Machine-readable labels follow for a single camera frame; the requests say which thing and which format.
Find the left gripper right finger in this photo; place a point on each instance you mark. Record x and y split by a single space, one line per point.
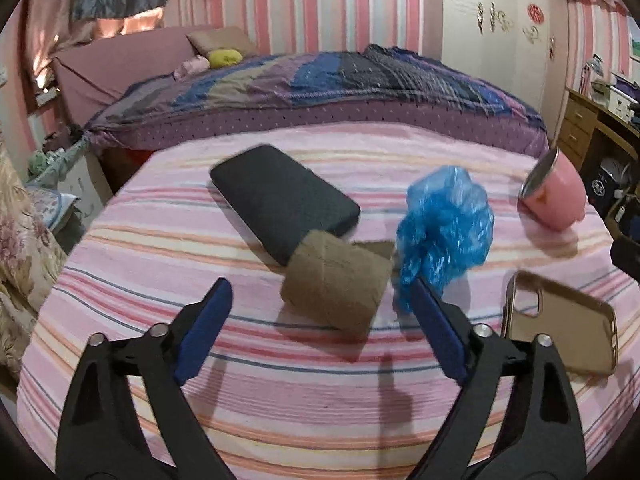
541 434

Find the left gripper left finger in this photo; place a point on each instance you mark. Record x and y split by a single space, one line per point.
100 436

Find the pink striped bed sheet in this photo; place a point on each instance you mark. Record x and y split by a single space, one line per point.
283 394

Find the floral curtain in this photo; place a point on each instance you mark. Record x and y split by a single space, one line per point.
30 261

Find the blue plastic bag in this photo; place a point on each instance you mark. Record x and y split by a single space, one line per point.
448 229

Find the pink mug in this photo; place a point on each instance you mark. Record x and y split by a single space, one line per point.
554 192

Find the black box under desk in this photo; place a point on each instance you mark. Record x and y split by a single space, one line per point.
606 181

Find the black rectangular case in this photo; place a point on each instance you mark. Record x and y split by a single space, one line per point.
280 200

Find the wooden desk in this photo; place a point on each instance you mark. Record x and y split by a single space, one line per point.
589 133

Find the white box on desk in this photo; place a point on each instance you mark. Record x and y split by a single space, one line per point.
621 105

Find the pink sofa headboard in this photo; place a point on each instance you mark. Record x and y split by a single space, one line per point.
93 76

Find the pink plush toy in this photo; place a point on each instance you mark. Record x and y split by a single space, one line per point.
191 67

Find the yellow plush toy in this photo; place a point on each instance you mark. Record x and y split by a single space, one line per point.
223 58

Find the purple quilted bed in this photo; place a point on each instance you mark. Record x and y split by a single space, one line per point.
283 91

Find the brown pillow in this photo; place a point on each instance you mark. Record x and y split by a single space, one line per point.
208 40

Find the white wardrobe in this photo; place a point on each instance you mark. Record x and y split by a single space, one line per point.
517 45

